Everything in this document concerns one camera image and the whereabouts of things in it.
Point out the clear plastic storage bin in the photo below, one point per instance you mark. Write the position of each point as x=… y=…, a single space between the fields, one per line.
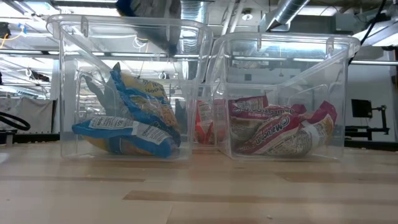
x=280 y=158
x=71 y=152

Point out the white fabric sheet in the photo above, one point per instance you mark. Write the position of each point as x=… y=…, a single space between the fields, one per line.
x=34 y=109

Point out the orange Maruchan ramen packet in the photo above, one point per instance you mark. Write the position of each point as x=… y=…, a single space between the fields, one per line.
x=205 y=124

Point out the dark grey pointed object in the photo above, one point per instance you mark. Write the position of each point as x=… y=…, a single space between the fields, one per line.
x=105 y=96

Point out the red Maruchan ramen packet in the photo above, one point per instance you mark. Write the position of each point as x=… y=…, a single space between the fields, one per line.
x=280 y=133
x=248 y=112

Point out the black hanging ceiling device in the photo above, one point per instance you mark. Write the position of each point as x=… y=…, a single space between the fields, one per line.
x=40 y=76

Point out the silver smooth ventilation duct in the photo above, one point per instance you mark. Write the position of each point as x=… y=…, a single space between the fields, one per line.
x=287 y=12

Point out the round ceiling fixture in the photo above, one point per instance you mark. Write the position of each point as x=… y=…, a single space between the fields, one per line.
x=247 y=16

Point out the black monitor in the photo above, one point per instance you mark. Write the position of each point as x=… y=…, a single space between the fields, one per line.
x=361 y=108

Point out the blue Maruchan ramen packet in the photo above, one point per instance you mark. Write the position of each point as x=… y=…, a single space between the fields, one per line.
x=146 y=102
x=124 y=127

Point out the silver ribbed ventilation duct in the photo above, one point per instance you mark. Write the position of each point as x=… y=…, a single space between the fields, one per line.
x=192 y=12

